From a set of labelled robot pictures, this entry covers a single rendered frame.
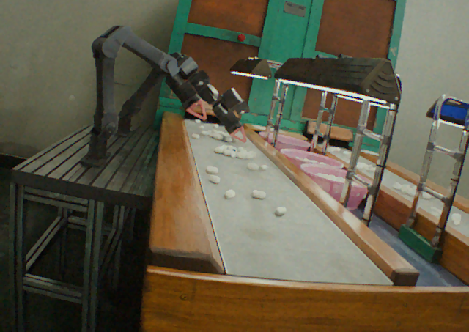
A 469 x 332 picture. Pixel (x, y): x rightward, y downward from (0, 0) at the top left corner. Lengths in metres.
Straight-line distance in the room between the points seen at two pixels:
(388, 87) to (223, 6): 1.80
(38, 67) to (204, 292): 2.97
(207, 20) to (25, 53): 1.65
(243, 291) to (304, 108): 1.96
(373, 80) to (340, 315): 0.39
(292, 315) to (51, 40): 3.01
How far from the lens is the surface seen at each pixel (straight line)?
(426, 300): 0.81
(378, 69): 0.72
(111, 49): 1.40
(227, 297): 0.66
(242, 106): 1.88
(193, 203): 0.88
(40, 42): 3.46
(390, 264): 0.80
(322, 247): 0.86
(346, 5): 2.64
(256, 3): 2.48
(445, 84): 3.89
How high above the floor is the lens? 1.03
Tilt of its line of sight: 10 degrees down
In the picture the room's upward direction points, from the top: 12 degrees clockwise
